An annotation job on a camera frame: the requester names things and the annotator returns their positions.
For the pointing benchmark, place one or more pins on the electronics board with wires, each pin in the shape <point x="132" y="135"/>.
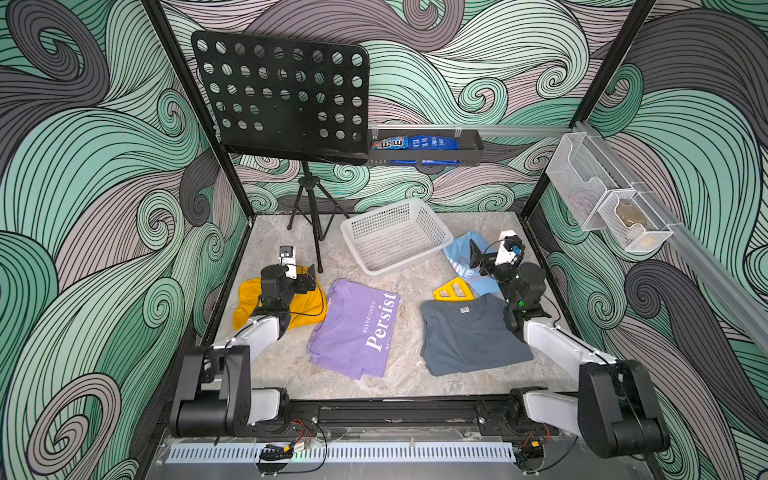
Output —
<point x="274" y="458"/>
<point x="541" y="454"/>

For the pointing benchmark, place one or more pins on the M&M's candy bag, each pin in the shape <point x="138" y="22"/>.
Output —
<point x="391" y="143"/>

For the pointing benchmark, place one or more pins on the yellow triangle ruler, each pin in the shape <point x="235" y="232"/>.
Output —
<point x="455" y="290"/>

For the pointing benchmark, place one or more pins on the purple Persist t-shirt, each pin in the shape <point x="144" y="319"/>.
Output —
<point x="355" y="337"/>

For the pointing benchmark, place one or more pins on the grey t-shirt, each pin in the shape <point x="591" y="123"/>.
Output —
<point x="469" y="336"/>

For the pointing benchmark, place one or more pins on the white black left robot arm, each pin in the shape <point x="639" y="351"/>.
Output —
<point x="252" y="342"/>

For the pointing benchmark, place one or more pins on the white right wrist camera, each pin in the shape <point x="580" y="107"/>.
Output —
<point x="511" y="249"/>

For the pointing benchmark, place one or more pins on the left electronics board with wires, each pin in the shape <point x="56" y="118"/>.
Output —
<point x="274" y="458"/>

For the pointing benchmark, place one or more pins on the small clear wall bin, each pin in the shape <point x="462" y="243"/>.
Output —
<point x="629" y="224"/>

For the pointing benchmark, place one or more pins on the light blue t-shirt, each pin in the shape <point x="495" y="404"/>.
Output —
<point x="458" y="254"/>

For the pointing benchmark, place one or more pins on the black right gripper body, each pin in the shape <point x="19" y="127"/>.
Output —
<point x="488" y="260"/>

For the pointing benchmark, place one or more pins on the white slotted cable duct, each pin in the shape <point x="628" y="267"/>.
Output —
<point x="349" y="452"/>

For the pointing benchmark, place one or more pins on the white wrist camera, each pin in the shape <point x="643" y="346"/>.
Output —
<point x="288" y="260"/>
<point x="511" y="249"/>

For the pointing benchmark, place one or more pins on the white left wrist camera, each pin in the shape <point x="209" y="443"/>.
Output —
<point x="288" y="260"/>

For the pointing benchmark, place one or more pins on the black perforated music stand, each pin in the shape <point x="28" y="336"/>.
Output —
<point x="288" y="99"/>

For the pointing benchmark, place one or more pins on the white plastic basket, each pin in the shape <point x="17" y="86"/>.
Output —
<point x="395" y="236"/>

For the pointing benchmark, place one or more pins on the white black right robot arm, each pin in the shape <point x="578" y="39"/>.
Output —
<point x="614" y="410"/>

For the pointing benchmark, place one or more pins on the blue snack packet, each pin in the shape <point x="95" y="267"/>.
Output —
<point x="432" y="143"/>

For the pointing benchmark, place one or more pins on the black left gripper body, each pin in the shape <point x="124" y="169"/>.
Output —
<point x="298" y="285"/>

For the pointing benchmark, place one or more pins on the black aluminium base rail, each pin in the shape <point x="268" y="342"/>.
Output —
<point x="508" y="415"/>

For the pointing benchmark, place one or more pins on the right electronics board with wires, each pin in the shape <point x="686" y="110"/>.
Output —
<point x="541" y="454"/>

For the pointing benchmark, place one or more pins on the yellow t-shirt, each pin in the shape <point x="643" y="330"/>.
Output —
<point x="306" y="309"/>

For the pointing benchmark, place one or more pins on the clear plastic wall bin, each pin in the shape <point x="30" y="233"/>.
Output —
<point x="580" y="179"/>

